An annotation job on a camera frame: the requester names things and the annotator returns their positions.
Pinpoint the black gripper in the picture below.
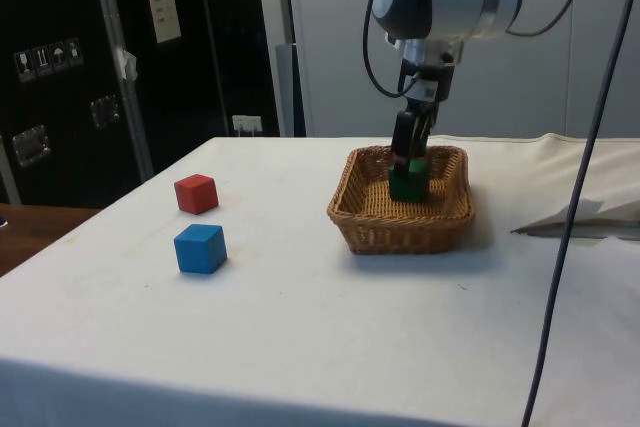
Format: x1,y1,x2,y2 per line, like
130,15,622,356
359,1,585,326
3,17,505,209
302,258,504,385
391,60,457,179

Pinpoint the green block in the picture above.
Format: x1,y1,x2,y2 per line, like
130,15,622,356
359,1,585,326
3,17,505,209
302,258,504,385
388,156,431,203

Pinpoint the blue cube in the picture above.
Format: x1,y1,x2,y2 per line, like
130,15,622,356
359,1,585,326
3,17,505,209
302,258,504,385
173,224,229,276

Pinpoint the wicker basket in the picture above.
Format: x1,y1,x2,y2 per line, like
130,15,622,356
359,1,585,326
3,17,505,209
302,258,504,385
326,144,477,256

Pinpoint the pale locker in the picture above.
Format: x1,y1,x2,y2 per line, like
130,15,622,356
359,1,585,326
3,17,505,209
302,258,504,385
253,0,640,141

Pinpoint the red cube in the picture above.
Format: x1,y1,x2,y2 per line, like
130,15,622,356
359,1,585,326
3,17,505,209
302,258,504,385
173,173,221,214

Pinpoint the black cabinet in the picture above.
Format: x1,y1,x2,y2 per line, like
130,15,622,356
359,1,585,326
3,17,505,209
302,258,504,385
0,0,307,209

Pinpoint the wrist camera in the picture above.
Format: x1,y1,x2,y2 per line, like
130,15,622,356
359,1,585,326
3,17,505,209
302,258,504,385
398,38,464,68

